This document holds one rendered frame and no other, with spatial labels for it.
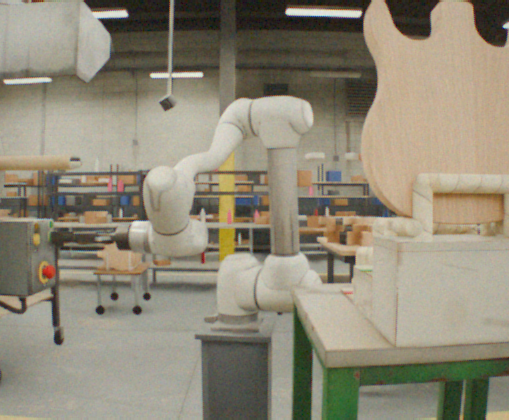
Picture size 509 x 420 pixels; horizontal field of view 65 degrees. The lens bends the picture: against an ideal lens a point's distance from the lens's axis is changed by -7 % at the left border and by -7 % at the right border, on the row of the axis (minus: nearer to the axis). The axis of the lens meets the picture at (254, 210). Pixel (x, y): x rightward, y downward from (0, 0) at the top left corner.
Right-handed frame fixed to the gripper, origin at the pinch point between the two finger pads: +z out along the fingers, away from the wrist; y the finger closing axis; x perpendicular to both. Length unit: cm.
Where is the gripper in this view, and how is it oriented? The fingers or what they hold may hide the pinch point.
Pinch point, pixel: (63, 236)
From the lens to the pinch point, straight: 129.5
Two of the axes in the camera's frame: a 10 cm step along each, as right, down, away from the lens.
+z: -10.0, 0.0, -0.2
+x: 0.0, -10.0, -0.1
